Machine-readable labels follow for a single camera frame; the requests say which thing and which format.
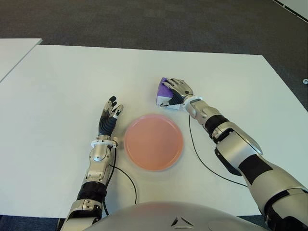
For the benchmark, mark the pink round plate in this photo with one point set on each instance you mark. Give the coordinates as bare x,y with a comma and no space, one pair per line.
154,143

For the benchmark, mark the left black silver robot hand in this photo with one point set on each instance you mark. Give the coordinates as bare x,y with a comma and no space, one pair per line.
107,125

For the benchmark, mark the white panel with black edge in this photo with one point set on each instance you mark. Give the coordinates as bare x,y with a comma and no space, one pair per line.
297,4

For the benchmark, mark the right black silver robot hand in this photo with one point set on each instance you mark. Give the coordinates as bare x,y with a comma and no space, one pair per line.
184,89

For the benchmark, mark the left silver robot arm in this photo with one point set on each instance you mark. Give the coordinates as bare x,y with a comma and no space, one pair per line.
98,156

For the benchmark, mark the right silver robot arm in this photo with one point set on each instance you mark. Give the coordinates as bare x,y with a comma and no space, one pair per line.
240,149

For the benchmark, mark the purple tissue paper pack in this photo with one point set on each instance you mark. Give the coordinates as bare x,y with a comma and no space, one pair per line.
163,92

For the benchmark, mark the white side table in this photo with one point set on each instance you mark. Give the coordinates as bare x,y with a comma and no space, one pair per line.
14,55

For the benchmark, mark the silver robot torso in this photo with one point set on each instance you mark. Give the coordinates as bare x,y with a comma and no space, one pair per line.
156,216

